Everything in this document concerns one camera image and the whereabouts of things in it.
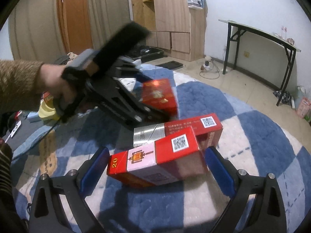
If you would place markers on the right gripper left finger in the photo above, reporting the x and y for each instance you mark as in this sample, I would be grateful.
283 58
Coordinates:
47 212

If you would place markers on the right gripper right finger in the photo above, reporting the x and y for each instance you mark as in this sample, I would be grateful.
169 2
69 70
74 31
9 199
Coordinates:
267 213

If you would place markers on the red cigarette box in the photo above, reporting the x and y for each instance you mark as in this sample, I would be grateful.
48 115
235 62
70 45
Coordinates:
159 94

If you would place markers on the red white cigarette carton 20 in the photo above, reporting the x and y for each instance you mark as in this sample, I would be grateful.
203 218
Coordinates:
167 160

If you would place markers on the person's left forearm brown sleeve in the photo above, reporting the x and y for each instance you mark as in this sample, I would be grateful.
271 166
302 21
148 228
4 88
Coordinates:
18 85

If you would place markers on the person's left hand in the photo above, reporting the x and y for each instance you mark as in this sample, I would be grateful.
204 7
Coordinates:
50 79

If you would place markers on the black open case on floor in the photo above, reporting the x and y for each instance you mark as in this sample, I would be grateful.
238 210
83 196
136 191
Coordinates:
145 53

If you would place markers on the yellow plastic tray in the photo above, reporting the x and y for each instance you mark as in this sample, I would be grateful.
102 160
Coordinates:
47 111

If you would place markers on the beige curtain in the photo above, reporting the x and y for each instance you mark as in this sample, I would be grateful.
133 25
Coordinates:
33 27

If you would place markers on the orange wooden door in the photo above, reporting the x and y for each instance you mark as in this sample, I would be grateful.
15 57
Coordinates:
74 25

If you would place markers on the blue and white checkered rug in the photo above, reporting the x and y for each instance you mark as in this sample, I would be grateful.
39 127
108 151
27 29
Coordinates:
247 138

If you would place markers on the black flat pad on floor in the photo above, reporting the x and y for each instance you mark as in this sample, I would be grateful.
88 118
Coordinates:
171 65

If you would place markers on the grey bed sheet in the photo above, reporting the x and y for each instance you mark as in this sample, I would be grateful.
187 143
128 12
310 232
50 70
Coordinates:
28 135

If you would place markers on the wooden cabinet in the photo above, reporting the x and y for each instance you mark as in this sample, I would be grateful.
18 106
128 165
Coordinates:
175 28

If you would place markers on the bags under table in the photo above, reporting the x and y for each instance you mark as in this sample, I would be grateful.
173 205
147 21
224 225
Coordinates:
299 101

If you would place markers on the black folding table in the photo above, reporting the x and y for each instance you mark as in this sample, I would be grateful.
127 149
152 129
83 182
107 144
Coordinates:
262 56

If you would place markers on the white power strip with cable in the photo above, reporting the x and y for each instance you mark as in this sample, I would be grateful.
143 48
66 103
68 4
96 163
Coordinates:
209 70

